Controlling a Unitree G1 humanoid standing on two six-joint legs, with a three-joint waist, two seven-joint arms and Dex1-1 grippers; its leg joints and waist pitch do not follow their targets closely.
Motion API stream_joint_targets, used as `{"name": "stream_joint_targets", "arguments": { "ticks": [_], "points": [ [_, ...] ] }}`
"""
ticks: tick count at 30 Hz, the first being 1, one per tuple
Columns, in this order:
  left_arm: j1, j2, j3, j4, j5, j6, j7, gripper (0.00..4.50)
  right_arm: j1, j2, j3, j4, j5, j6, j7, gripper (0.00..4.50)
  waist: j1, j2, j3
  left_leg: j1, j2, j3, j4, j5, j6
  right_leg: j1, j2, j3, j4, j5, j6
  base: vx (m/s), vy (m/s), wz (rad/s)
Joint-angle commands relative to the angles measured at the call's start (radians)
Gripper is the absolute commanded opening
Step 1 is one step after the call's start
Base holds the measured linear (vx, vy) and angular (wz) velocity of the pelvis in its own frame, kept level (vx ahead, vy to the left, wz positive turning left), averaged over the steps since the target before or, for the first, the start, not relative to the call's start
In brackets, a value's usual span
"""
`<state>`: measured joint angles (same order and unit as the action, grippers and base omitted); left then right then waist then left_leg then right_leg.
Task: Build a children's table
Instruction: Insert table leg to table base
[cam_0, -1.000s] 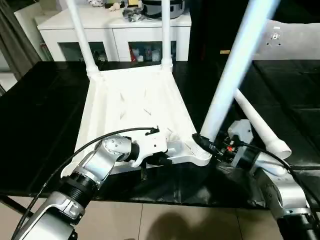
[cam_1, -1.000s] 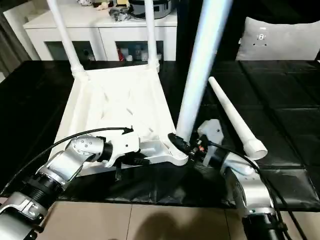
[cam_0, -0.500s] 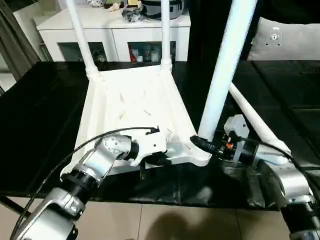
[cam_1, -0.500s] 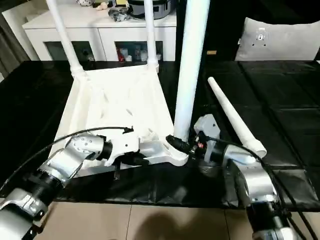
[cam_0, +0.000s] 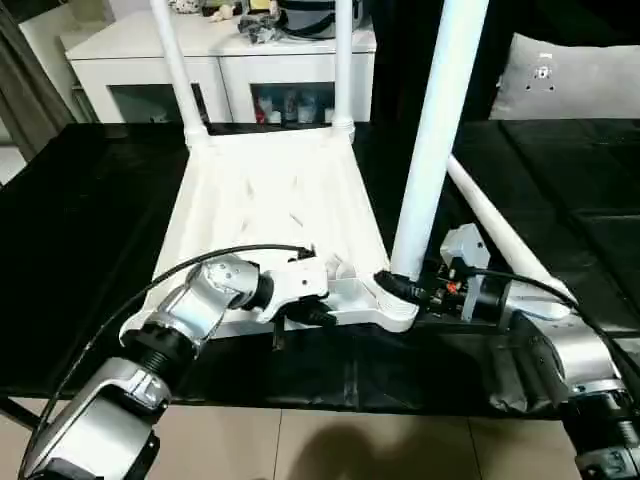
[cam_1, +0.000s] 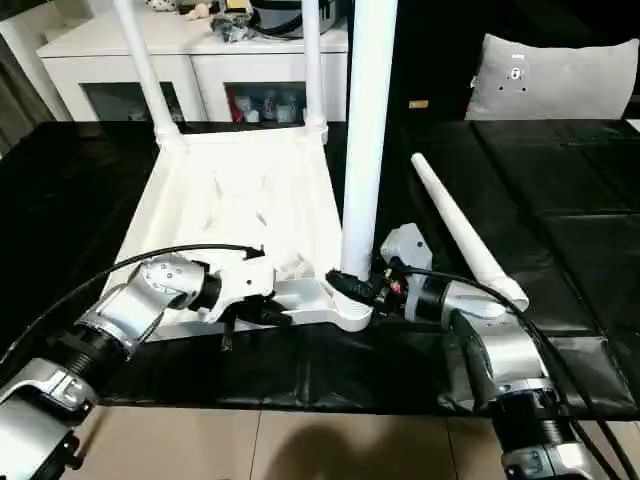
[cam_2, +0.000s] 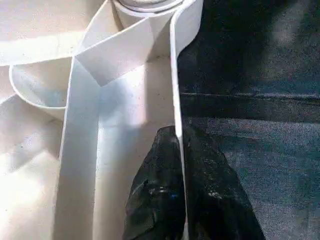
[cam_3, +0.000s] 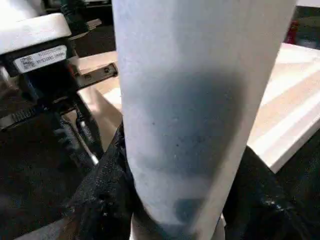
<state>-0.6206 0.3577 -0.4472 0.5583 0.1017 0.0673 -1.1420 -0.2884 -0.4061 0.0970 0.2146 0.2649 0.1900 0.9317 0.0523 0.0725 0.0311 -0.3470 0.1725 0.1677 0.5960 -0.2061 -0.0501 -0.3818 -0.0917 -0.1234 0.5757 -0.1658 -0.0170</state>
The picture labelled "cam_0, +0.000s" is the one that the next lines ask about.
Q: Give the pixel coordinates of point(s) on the white plastic table top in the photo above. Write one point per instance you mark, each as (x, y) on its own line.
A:
(260, 200)

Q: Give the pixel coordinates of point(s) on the white plastic table leg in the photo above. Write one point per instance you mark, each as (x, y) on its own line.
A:
(343, 60)
(178, 65)
(435, 130)
(500, 225)

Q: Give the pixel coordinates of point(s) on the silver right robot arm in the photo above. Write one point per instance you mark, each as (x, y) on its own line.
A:
(560, 340)

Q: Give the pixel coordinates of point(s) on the black cabinet with yellow label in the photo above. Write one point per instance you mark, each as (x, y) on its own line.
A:
(410, 60)

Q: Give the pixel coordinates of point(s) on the grey cushion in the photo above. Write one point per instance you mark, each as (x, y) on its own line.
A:
(570, 75)

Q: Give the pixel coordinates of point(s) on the black table mat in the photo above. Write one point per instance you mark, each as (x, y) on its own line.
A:
(70, 220)

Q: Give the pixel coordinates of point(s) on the white glass-door cabinet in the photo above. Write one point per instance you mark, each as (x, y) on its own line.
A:
(110, 60)

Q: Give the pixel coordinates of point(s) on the grey curtain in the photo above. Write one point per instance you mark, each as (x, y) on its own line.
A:
(30, 70)

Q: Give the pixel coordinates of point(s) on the black table frame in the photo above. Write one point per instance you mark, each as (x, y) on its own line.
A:
(12, 412)

